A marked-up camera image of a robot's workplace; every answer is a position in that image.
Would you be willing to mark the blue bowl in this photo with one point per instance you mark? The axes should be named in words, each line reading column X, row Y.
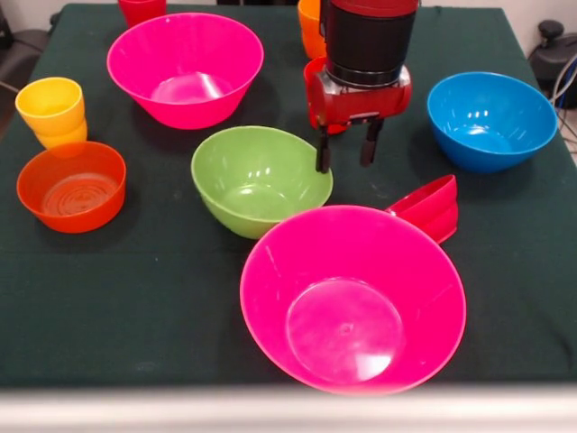
column 491, row 113

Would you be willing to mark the small crimson bowl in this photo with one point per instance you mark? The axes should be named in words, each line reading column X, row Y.
column 433, row 212

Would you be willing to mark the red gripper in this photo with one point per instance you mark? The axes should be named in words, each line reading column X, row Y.
column 360, row 104

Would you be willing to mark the orange bowl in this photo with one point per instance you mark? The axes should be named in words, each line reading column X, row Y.
column 72, row 198

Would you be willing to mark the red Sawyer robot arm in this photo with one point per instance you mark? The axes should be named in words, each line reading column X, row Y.
column 369, row 40

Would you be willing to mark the orange cup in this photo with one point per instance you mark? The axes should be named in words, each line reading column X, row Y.
column 311, row 27

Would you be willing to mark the yellow cup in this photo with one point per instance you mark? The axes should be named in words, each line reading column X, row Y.
column 49, row 108

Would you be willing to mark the dark green table cloth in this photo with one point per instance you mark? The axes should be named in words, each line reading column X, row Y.
column 135, row 306

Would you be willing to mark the red cup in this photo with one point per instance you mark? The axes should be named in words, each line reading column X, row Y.
column 308, row 74

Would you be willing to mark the green bowl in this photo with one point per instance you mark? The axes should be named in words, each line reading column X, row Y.
column 252, row 180

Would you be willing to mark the crimson cup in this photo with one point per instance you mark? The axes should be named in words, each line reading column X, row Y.
column 142, row 11

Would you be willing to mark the large pink bowl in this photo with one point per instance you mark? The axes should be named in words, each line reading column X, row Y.
column 351, row 270
column 180, row 49

